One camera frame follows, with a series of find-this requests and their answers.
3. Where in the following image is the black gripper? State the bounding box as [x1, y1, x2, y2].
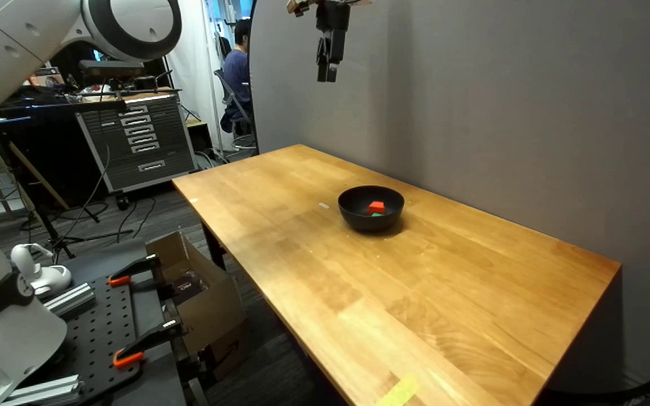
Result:
[314, 0, 355, 84]

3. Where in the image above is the black bowl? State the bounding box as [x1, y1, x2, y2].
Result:
[337, 182, 408, 234]

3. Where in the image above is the seated person in blue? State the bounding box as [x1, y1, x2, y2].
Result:
[217, 18, 258, 138]

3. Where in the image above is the black drawer cabinet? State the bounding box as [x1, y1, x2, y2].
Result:
[75, 92, 199, 195]

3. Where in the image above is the brown cardboard box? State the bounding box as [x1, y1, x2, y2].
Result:
[142, 230, 250, 379]

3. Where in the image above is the black clamp with orange tip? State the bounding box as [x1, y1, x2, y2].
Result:
[108, 317, 189, 371]
[107, 252, 167, 294]

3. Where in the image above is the black tripod stand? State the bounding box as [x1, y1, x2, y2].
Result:
[28, 182, 107, 262]

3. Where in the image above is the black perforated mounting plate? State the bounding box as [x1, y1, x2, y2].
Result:
[33, 274, 194, 406]

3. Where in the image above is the white rounded device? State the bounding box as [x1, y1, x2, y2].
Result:
[7, 241, 75, 300]

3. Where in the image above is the aluminium profile rail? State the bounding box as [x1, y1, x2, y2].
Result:
[41, 280, 99, 317]
[0, 371, 89, 406]

